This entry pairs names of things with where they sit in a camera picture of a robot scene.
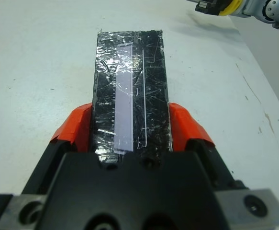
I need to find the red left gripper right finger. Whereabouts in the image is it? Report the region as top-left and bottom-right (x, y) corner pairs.
(168, 102), (248, 192)

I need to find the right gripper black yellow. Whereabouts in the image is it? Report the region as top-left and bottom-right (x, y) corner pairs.
(194, 0), (242, 17)

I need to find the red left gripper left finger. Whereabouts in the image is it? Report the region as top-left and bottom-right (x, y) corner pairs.
(22, 102), (93, 196)

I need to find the shiny black box lid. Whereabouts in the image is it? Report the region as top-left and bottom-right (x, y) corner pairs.
(91, 29), (173, 168)

